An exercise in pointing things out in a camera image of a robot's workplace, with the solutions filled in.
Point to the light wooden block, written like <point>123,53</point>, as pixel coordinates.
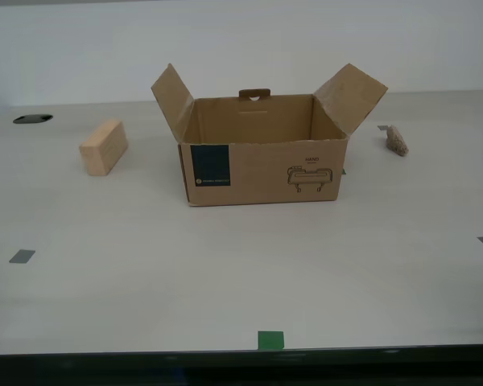
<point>102,150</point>

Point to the speckled granite rock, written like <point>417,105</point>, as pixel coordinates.
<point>396,140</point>

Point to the open brown cardboard box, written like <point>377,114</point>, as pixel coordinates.
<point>265,177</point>

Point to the large green tape square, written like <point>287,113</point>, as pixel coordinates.
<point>271,339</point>

